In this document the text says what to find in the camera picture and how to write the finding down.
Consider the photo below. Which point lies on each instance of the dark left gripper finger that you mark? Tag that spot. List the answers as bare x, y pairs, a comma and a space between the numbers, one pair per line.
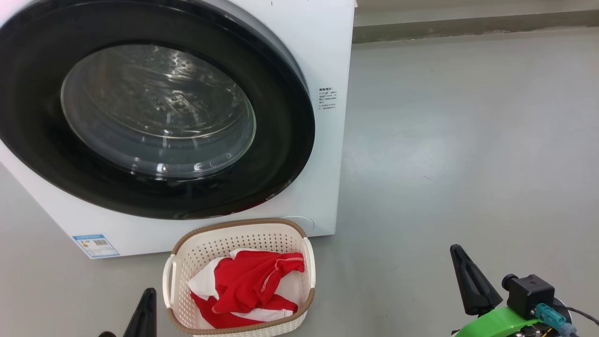
142, 318

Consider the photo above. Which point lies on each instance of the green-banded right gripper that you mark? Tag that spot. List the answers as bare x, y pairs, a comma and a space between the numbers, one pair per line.
496, 323

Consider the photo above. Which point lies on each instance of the red and white garment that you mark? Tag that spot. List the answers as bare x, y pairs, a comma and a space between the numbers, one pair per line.
243, 285

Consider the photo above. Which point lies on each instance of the black round glass washer door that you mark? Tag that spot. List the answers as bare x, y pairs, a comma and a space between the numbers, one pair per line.
281, 140

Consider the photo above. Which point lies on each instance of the cream perforated laundry basket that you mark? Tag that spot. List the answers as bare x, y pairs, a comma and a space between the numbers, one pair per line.
187, 252

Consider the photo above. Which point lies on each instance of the white front-load washing machine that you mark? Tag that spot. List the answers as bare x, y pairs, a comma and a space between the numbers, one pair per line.
327, 164

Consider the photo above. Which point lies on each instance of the blue energy label sticker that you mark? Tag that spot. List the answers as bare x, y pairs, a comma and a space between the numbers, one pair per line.
96, 246

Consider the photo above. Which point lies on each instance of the round white filter cover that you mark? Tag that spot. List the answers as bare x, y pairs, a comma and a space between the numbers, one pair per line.
299, 222

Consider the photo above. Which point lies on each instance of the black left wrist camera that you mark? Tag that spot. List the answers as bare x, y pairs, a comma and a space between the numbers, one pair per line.
106, 334

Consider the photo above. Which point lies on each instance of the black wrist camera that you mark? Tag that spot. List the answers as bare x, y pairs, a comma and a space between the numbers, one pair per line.
106, 334
531, 295

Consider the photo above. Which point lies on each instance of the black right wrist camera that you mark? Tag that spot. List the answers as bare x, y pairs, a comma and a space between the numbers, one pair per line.
531, 295

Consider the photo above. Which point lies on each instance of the teal right camera connector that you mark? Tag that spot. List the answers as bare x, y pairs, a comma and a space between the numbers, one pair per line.
552, 320

